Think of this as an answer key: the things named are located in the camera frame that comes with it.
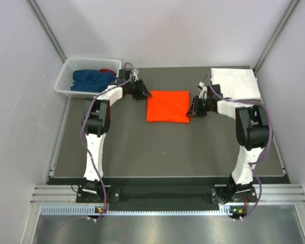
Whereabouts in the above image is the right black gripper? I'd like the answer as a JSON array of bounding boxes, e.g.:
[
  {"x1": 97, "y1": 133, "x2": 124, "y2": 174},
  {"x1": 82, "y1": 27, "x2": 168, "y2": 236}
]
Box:
[{"x1": 187, "y1": 96, "x2": 212, "y2": 117}]

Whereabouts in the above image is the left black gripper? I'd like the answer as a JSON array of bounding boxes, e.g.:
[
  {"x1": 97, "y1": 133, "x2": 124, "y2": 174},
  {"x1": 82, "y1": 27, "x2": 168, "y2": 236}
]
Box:
[{"x1": 126, "y1": 78, "x2": 151, "y2": 100}]

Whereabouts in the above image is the orange t-shirt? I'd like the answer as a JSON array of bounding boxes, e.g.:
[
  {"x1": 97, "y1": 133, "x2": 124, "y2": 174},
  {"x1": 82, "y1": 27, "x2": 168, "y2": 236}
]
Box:
[{"x1": 146, "y1": 90, "x2": 190, "y2": 124}]

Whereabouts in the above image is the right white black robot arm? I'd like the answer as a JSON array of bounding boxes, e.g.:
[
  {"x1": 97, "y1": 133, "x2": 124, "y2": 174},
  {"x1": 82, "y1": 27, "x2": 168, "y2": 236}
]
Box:
[{"x1": 186, "y1": 82, "x2": 272, "y2": 201}]

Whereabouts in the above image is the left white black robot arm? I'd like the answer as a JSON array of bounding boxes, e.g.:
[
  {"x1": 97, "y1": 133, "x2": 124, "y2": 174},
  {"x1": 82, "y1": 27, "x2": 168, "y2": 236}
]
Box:
[{"x1": 79, "y1": 69, "x2": 152, "y2": 184}]

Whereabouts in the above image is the red t-shirt in basket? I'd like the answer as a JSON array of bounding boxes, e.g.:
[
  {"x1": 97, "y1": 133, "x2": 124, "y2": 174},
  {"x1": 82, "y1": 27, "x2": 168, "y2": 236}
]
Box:
[{"x1": 99, "y1": 69, "x2": 116, "y2": 77}]

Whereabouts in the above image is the white folded t-shirt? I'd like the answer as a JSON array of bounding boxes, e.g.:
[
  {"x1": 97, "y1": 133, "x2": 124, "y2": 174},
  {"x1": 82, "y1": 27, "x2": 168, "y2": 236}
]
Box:
[{"x1": 211, "y1": 68, "x2": 261, "y2": 100}]

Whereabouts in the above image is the blue t-shirt in basket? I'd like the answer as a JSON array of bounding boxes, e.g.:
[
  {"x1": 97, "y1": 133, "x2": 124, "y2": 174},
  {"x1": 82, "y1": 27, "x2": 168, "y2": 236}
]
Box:
[{"x1": 70, "y1": 69, "x2": 116, "y2": 93}]

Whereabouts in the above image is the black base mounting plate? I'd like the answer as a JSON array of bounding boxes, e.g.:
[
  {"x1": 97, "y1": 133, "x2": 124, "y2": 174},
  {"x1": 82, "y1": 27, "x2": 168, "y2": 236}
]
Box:
[{"x1": 75, "y1": 184, "x2": 260, "y2": 211}]

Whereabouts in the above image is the grey slotted cable duct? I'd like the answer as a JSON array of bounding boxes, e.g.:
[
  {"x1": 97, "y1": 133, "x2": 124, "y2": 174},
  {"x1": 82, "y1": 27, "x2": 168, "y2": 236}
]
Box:
[{"x1": 40, "y1": 205, "x2": 243, "y2": 216}]

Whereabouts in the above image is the aluminium frame rail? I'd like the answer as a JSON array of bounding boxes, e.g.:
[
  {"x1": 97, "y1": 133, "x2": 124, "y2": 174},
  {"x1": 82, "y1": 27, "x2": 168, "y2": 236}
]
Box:
[{"x1": 30, "y1": 184, "x2": 305, "y2": 205}]

